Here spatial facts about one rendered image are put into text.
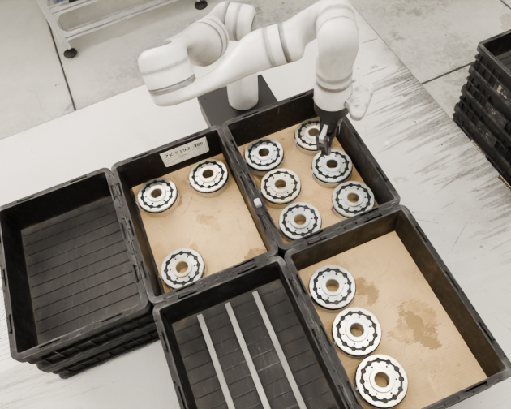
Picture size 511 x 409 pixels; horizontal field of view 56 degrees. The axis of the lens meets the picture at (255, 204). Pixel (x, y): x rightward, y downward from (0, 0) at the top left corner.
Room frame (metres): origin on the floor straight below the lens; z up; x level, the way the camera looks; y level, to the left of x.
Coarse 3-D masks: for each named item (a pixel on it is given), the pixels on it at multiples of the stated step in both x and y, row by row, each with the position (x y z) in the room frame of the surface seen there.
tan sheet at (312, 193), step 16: (288, 128) 0.84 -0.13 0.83; (288, 144) 0.79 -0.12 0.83; (336, 144) 0.75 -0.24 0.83; (288, 160) 0.74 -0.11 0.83; (304, 160) 0.73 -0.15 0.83; (256, 176) 0.71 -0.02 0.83; (304, 176) 0.68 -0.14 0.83; (352, 176) 0.65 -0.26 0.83; (304, 192) 0.63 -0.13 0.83; (320, 192) 0.62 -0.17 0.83; (272, 208) 0.60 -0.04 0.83; (320, 208) 0.57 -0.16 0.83
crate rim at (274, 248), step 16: (208, 128) 0.81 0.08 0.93; (176, 144) 0.78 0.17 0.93; (224, 144) 0.75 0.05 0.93; (128, 160) 0.76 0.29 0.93; (240, 176) 0.65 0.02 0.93; (128, 208) 0.63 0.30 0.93; (256, 208) 0.55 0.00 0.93; (128, 224) 0.58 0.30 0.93; (272, 240) 0.46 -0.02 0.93; (256, 256) 0.43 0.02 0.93; (144, 272) 0.46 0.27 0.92; (224, 272) 0.41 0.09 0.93; (192, 288) 0.39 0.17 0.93
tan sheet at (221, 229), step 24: (192, 192) 0.70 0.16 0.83; (144, 216) 0.65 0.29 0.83; (168, 216) 0.64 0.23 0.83; (192, 216) 0.63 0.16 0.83; (216, 216) 0.61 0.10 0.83; (240, 216) 0.60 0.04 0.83; (168, 240) 0.57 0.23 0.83; (192, 240) 0.56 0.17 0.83; (216, 240) 0.54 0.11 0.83; (240, 240) 0.53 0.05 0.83; (216, 264) 0.48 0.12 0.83; (168, 288) 0.44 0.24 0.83
